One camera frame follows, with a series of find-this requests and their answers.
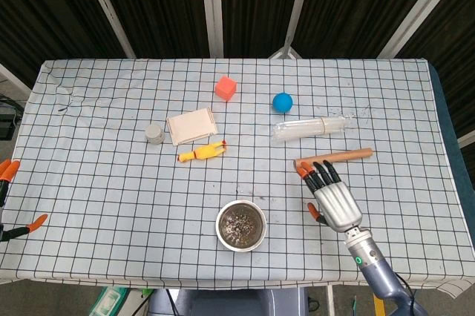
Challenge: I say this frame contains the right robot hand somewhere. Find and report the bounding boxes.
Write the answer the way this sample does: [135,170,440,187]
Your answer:
[295,159,363,234]

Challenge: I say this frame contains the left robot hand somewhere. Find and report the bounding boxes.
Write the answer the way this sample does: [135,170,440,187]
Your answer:
[0,158,49,243]

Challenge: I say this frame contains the wooden stick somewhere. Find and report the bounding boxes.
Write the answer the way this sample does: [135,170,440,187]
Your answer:
[293,148,373,168]

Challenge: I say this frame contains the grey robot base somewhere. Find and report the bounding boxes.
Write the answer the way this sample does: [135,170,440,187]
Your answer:
[148,287,309,316]

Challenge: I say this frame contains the metal bowl with crushed nuts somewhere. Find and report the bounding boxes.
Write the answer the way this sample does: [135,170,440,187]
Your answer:
[215,200,268,253]

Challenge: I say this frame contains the black electronic device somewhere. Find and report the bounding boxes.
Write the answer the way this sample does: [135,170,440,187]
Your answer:
[0,96,24,141]

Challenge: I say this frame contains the white checked tablecloth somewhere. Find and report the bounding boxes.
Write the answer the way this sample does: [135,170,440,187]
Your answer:
[0,57,475,299]

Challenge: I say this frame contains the blue ball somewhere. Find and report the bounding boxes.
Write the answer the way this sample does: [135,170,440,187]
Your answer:
[272,92,295,114]

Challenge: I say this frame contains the green and white box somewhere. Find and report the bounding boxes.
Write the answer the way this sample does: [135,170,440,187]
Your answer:
[87,286,130,316]

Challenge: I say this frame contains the yellow rubber chicken toy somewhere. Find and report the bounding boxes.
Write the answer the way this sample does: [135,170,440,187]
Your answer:
[177,139,228,164]

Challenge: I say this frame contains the grey cylindrical cup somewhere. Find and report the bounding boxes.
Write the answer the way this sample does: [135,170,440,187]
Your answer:
[144,123,166,145]

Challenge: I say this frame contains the orange cube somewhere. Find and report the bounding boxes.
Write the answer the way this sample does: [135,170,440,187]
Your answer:
[214,75,238,102]

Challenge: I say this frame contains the white tripod stand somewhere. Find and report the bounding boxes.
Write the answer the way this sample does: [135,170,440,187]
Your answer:
[267,0,316,59]

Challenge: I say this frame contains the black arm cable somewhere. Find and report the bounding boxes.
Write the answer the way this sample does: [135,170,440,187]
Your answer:
[393,271,419,309]

